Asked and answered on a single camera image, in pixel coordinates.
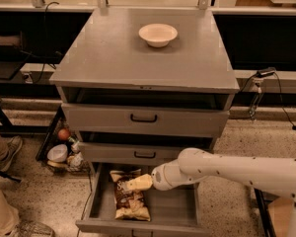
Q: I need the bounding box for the red apple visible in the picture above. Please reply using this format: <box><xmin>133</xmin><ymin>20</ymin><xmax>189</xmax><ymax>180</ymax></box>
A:
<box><xmin>57</xmin><ymin>128</ymin><xmax>71</xmax><ymax>141</ymax></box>

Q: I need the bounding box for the white ceramic bowl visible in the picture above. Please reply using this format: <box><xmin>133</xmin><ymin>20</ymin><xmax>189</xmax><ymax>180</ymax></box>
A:
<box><xmin>138</xmin><ymin>24</ymin><xmax>178</xmax><ymax>47</ymax></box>

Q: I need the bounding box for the grey bottom drawer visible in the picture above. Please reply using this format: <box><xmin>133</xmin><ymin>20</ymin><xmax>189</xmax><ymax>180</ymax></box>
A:
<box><xmin>76</xmin><ymin>163</ymin><xmax>210</xmax><ymax>237</ymax></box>

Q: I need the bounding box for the black cable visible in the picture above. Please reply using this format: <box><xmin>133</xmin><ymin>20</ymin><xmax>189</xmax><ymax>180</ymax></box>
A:
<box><xmin>19</xmin><ymin>1</ymin><xmax>64</xmax><ymax>85</ymax></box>
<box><xmin>240</xmin><ymin>71</ymin><xmax>296</xmax><ymax>134</ymax></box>

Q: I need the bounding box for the black cable right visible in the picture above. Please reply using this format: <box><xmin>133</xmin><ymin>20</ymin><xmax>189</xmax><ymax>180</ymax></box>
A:
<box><xmin>240</xmin><ymin>71</ymin><xmax>296</xmax><ymax>134</ymax></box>

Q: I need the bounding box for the grey sneaker lower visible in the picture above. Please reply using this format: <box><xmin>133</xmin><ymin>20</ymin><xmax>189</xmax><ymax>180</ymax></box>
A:
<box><xmin>8</xmin><ymin>220</ymin><xmax>54</xmax><ymax>237</ymax></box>

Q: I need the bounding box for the black cable left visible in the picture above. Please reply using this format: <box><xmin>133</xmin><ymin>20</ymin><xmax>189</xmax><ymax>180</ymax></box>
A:
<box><xmin>19</xmin><ymin>1</ymin><xmax>64</xmax><ymax>85</ymax></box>

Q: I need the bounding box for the grey top drawer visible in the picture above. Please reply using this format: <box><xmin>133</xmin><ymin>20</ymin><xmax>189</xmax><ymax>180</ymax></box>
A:
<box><xmin>62</xmin><ymin>104</ymin><xmax>229</xmax><ymax>137</ymax></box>

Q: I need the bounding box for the grey sneaker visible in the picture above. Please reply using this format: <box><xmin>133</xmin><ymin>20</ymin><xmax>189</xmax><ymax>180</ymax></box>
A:
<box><xmin>0</xmin><ymin>136</ymin><xmax>23</xmax><ymax>172</ymax></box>
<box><xmin>8</xmin><ymin>220</ymin><xmax>54</xmax><ymax>237</ymax></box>

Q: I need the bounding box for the grey sneaker upper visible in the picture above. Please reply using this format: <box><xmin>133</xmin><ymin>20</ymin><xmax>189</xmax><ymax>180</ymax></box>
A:
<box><xmin>0</xmin><ymin>136</ymin><xmax>23</xmax><ymax>172</ymax></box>

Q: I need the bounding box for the black metal bar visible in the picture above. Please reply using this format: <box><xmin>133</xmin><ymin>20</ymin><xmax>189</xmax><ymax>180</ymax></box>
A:
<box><xmin>254</xmin><ymin>189</ymin><xmax>276</xmax><ymax>237</ymax></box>

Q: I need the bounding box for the grey middle drawer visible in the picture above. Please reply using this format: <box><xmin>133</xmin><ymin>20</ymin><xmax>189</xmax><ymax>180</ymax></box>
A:
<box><xmin>78</xmin><ymin>141</ymin><xmax>215</xmax><ymax>167</ymax></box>

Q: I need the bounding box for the white bowl in basket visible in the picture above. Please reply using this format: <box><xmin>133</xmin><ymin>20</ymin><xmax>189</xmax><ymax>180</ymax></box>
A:
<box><xmin>47</xmin><ymin>144</ymin><xmax>68</xmax><ymax>163</ymax></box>

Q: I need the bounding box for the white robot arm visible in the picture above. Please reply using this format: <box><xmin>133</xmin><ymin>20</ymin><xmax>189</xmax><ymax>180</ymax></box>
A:
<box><xmin>123</xmin><ymin>148</ymin><xmax>296</xmax><ymax>237</ymax></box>

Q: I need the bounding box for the grey drawer cabinet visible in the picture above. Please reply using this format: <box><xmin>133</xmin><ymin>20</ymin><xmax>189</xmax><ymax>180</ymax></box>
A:
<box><xmin>48</xmin><ymin>7</ymin><xmax>240</xmax><ymax>237</ymax></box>

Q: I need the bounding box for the brown chip bag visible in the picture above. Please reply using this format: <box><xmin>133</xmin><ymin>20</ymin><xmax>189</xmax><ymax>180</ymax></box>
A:
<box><xmin>110</xmin><ymin>169</ymin><xmax>151</xmax><ymax>221</ymax></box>

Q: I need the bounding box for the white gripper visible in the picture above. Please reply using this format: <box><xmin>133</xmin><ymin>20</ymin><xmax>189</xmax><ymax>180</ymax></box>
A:
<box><xmin>125</xmin><ymin>159</ymin><xmax>206</xmax><ymax>191</ymax></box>

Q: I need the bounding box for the cardboard box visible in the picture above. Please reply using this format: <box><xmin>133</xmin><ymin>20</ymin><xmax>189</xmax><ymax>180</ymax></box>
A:
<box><xmin>268</xmin><ymin>197</ymin><xmax>296</xmax><ymax>237</ymax></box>

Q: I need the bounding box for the black power adapter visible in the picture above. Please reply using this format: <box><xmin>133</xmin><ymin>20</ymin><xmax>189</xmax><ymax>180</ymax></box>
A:
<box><xmin>257</xmin><ymin>67</ymin><xmax>276</xmax><ymax>78</ymax></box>

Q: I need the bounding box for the grey drawer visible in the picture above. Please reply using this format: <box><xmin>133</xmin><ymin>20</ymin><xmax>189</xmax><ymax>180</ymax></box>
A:
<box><xmin>62</xmin><ymin>104</ymin><xmax>229</xmax><ymax>137</ymax></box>
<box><xmin>76</xmin><ymin>163</ymin><xmax>210</xmax><ymax>237</ymax></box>
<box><xmin>78</xmin><ymin>141</ymin><xmax>215</xmax><ymax>167</ymax></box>

